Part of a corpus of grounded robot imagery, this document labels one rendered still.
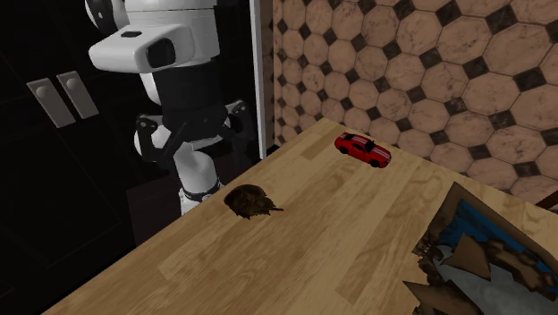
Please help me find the black cabinet with grey handles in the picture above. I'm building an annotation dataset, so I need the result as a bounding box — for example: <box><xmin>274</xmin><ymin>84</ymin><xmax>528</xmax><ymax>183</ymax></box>
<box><xmin>0</xmin><ymin>0</ymin><xmax>252</xmax><ymax>315</ymax></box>

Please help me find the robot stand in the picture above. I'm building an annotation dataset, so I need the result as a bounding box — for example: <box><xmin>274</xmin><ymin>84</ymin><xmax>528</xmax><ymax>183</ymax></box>
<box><xmin>125</xmin><ymin>183</ymin><xmax>185</xmax><ymax>248</ymax></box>

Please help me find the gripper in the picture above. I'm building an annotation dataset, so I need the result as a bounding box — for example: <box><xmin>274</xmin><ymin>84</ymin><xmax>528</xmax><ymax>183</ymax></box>
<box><xmin>133</xmin><ymin>64</ymin><xmax>258</xmax><ymax>171</ymax></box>

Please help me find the ragged brown and blue box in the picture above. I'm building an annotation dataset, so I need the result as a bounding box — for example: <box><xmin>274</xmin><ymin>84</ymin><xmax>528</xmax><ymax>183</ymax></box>
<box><xmin>402</xmin><ymin>181</ymin><xmax>558</xmax><ymax>315</ymax></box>

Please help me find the white door frame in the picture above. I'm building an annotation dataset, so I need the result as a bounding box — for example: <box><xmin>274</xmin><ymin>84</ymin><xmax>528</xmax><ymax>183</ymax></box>
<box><xmin>249</xmin><ymin>0</ymin><xmax>268</xmax><ymax>161</ymax></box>

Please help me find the red toy car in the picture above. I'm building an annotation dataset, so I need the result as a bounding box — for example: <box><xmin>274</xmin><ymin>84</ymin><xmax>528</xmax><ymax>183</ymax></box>
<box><xmin>334</xmin><ymin>132</ymin><xmax>393</xmax><ymax>169</ymax></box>

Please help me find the dark brown shell-shaped object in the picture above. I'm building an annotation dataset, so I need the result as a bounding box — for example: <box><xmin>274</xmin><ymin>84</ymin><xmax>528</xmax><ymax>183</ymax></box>
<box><xmin>223</xmin><ymin>183</ymin><xmax>285</xmax><ymax>221</ymax></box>

